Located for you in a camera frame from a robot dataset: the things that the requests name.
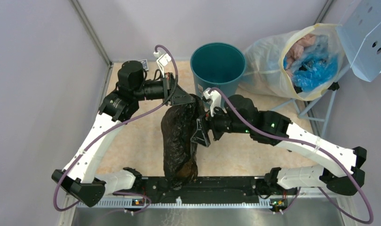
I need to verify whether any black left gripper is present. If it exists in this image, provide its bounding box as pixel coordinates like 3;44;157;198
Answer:
134;72;196;105

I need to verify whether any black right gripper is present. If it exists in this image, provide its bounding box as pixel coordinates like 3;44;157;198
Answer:
190;101;251;147

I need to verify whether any black trash bag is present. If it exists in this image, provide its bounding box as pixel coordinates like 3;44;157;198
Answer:
161;94;204;190

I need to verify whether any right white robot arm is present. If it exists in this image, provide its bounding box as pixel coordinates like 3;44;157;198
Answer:
191;90;367;196

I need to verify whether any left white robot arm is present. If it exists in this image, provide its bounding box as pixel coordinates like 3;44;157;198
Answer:
51;60;196;207

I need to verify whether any teal plastic trash bin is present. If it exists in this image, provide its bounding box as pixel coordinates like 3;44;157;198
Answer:
190;42;246;97

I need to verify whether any pink trash bag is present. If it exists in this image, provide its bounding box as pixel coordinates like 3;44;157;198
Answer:
284;34;316;78

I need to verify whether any translucent bag of trash bags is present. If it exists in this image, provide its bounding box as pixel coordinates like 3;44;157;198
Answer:
239;23;345;101

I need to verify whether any blue trash bag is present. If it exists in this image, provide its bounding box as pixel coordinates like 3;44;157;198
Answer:
290;35;339;93

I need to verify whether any blue playing card box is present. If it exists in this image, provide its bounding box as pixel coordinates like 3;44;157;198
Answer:
139;59;149;71

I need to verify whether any perforated light blue panel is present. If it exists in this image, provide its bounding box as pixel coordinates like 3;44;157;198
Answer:
336;0;381;82

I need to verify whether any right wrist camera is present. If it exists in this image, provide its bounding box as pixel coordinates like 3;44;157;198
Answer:
202;88;222;117

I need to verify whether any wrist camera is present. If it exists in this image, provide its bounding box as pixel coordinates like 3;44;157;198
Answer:
153;51;172;75
202;88;222;117

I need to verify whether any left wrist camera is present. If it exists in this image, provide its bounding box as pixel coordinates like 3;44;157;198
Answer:
153;51;172;75

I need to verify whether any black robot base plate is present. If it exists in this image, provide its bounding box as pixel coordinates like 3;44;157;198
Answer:
133;176;284;204

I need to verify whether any white cable duct strip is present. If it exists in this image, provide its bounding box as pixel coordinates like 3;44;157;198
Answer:
94;197;272;209

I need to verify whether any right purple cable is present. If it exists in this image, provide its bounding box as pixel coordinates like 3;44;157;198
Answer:
207;87;374;225

